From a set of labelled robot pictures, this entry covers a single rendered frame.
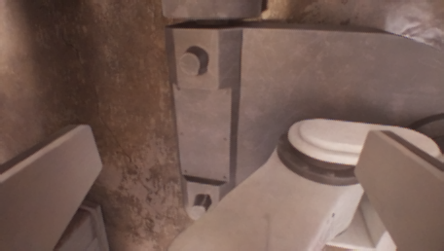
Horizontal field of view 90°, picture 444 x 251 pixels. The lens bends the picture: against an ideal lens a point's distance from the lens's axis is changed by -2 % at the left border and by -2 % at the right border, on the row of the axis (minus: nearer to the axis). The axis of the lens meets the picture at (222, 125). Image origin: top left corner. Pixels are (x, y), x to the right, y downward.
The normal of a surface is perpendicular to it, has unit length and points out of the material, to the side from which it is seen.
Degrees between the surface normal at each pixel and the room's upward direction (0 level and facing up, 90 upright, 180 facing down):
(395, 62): 0
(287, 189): 90
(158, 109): 0
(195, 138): 0
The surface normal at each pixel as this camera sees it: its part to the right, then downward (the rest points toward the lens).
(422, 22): -0.22, 0.47
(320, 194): 0.00, -0.88
